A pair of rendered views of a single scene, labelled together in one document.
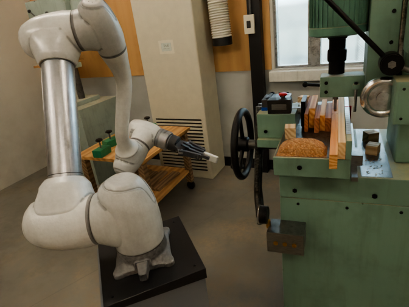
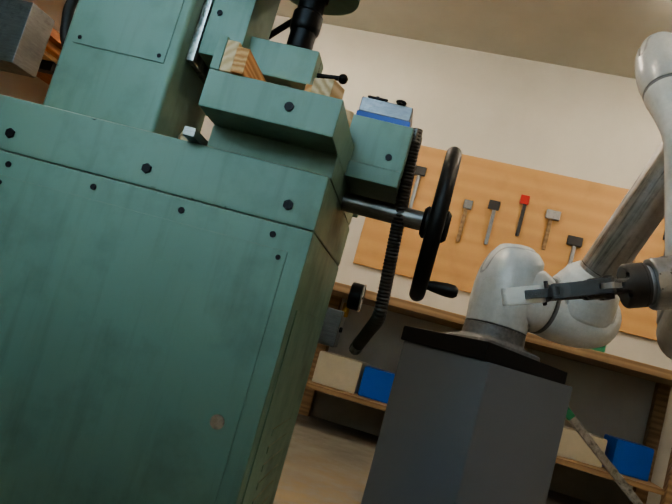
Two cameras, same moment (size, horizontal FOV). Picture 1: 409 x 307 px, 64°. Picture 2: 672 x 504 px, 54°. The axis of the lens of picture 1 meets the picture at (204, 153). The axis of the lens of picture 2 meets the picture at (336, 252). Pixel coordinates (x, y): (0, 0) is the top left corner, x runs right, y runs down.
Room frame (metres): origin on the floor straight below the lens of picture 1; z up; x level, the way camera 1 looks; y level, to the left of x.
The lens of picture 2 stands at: (2.34, -0.64, 0.57)
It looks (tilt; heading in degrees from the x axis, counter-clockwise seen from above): 7 degrees up; 164
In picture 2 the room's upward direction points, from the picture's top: 16 degrees clockwise
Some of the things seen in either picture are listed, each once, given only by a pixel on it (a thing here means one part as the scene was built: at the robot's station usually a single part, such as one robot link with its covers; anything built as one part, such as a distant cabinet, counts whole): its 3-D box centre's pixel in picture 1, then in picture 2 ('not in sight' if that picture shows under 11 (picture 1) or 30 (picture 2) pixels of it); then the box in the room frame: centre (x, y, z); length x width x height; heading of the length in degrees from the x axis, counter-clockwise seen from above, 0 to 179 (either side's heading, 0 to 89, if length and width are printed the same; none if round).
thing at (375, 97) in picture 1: (383, 97); not in sight; (0.93, -0.54, 1.02); 0.12 x 0.03 x 0.12; 67
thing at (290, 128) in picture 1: (290, 131); not in sight; (1.02, -0.29, 0.92); 0.04 x 0.03 x 0.04; 163
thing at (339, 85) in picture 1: (342, 86); (281, 71); (1.09, -0.49, 1.03); 0.14 x 0.07 x 0.09; 67
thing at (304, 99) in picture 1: (295, 110); not in sight; (1.14, -0.35, 0.95); 0.09 x 0.07 x 0.09; 157
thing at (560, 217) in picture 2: not in sight; (517, 233); (-1.45, 1.59, 1.50); 2.00 x 0.04 x 0.90; 62
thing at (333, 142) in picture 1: (334, 120); (279, 132); (1.06, -0.46, 0.92); 0.67 x 0.02 x 0.04; 157
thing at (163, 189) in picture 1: (140, 165); not in sight; (2.28, 0.49, 0.32); 0.66 x 0.57 x 0.64; 153
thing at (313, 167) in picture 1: (302, 131); (323, 165); (1.13, -0.37, 0.87); 0.61 x 0.30 x 0.06; 157
